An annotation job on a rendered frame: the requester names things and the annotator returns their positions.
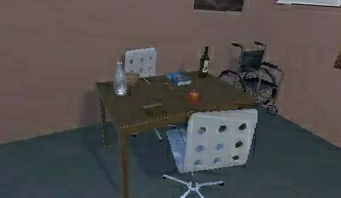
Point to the brown wooden table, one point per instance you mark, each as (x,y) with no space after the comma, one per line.
(175,97)

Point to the dark green wine bottle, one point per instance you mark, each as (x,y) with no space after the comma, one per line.
(204,64)

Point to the clear glass bottle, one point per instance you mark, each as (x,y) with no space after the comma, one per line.
(120,81)

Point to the white office chair with holes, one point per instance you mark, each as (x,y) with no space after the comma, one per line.
(141,61)
(219,140)

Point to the red apple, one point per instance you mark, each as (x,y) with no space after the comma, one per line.
(193,96)

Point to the black wheelchair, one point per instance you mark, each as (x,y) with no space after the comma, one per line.
(255,76)

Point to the blue book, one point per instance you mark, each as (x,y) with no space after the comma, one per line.
(178,78)

